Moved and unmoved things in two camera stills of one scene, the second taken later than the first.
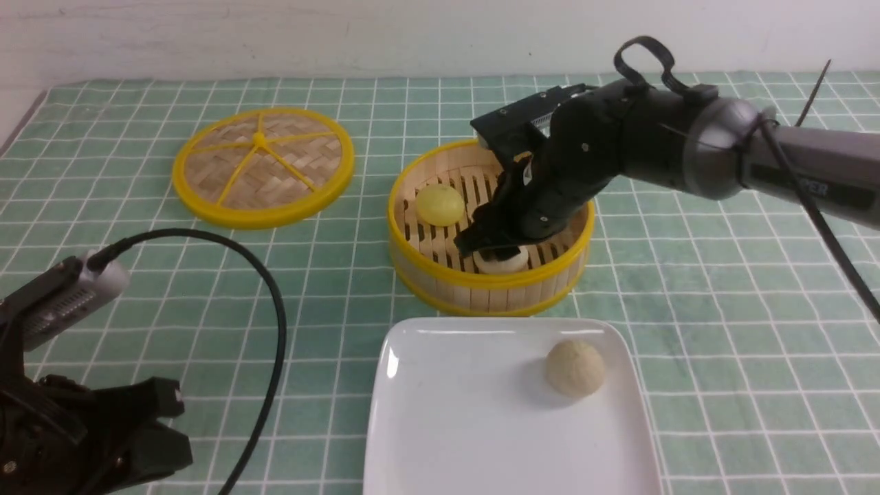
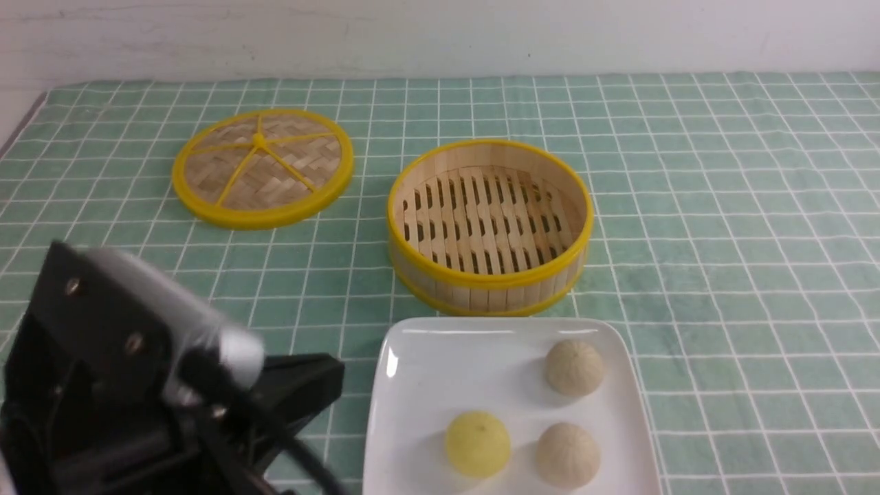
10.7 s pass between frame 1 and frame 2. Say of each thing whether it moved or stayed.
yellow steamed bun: moved
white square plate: stayed
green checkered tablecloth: stayed
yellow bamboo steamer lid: stayed
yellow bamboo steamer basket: stayed
